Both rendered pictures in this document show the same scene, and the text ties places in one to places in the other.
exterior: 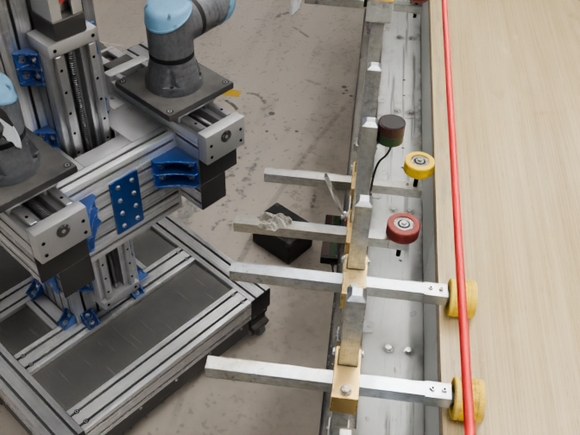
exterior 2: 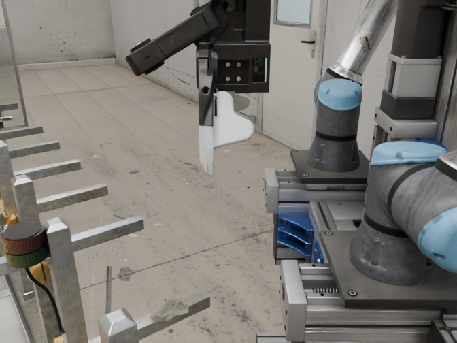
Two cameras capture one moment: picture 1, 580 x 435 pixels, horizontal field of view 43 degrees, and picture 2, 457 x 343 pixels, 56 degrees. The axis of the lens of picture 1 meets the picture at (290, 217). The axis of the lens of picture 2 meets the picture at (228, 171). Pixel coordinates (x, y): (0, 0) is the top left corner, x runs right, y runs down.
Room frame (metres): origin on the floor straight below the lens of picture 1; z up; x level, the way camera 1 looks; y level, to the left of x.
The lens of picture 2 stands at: (1.97, -0.36, 1.51)
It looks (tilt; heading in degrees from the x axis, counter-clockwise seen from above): 23 degrees down; 139
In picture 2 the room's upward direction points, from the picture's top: straight up
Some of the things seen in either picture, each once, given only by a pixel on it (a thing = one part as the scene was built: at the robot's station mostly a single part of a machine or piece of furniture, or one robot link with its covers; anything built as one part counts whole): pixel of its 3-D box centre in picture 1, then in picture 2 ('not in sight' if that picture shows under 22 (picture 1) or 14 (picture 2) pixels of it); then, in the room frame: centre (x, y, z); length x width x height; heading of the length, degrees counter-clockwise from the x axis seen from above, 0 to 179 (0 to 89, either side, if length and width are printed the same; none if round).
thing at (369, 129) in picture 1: (360, 200); (75, 337); (1.34, -0.17, 0.93); 0.03 x 0.03 x 0.48; 84
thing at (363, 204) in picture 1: (353, 279); (40, 274); (1.09, -0.15, 0.92); 0.03 x 0.03 x 0.48; 84
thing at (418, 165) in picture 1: (417, 175); not in sight; (1.53, -0.34, 0.85); 0.08 x 0.08 x 0.11
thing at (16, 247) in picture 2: (391, 126); (24, 237); (1.33, -0.22, 1.16); 0.06 x 0.06 x 0.02
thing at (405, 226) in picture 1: (400, 238); not in sight; (1.29, -0.27, 0.85); 0.08 x 0.08 x 0.11
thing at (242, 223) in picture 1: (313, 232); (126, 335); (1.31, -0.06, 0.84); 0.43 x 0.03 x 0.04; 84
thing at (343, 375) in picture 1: (346, 375); (13, 216); (0.82, -0.12, 0.95); 0.13 x 0.06 x 0.05; 174
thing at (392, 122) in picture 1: (386, 160); (35, 287); (1.33, -0.22, 1.06); 0.06 x 0.06 x 0.22; 84
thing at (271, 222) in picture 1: (274, 218); (168, 305); (1.32, 0.04, 0.87); 0.09 x 0.07 x 0.02; 84
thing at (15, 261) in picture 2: (390, 135); (26, 250); (1.33, -0.22, 1.13); 0.06 x 0.06 x 0.02
